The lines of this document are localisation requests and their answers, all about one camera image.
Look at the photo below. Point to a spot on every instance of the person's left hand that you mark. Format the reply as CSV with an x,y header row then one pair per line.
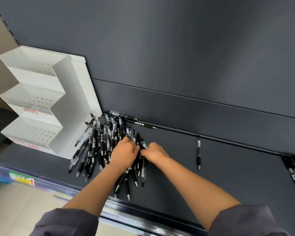
x,y
125,153

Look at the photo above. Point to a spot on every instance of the person's right hand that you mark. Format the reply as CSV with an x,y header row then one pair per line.
x,y
155,153

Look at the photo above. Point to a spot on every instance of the pile of black pens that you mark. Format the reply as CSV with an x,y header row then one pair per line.
x,y
100,145

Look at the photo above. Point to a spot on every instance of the white tiered pen holder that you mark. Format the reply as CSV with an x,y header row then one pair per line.
x,y
71,103

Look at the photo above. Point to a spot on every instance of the person's right forearm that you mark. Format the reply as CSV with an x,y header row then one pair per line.
x,y
199,191

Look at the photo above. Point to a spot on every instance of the person's left forearm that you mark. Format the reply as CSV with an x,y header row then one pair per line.
x,y
98,189

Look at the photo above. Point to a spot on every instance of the grey left sleeve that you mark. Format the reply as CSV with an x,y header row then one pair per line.
x,y
64,223

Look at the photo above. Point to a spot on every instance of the grey sleeve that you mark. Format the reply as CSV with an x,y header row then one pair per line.
x,y
64,223
248,222

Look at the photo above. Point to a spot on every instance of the yellow green price tag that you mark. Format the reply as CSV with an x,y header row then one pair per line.
x,y
22,178

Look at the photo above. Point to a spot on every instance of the dark grey shelf unit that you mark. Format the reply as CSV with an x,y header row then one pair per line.
x,y
186,46

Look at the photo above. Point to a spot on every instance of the grey right sleeve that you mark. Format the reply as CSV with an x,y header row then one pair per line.
x,y
248,222

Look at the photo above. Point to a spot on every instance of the white slotted shelf upright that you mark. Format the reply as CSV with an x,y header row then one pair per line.
x,y
5,28

